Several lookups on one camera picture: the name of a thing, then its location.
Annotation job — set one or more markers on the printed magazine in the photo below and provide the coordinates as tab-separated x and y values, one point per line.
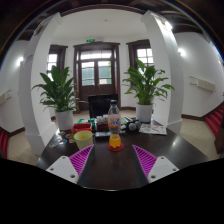
152	129

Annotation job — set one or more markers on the yellow-green cup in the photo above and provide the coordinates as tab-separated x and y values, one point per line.
83	140

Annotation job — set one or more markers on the green exit sign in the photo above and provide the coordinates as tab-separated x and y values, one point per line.
90	40

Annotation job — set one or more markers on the green box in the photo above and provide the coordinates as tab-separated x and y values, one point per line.
88	121

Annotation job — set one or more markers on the potted plant in white pot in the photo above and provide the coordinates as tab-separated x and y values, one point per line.
145	83
60	93

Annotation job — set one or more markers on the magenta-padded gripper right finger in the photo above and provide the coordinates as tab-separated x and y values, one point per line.
146	160

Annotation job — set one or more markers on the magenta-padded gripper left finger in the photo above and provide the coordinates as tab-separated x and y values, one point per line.
81	159

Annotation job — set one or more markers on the dark wooden framed window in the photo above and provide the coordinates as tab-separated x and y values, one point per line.
145	55
53	61

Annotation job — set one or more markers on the orange soda bottle black cap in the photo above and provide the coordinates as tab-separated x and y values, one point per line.
114	123

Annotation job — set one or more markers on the dark wooden double door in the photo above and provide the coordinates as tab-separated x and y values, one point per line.
96	71

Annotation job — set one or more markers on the red carpeted staircase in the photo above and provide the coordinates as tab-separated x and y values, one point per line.
216	120
3	143

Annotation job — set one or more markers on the dark grey round object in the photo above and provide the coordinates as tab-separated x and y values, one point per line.
133	126

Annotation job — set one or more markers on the white wall unit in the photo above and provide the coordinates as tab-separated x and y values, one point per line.
204	84
4	98

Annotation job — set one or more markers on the red box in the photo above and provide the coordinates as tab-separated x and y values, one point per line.
81	128

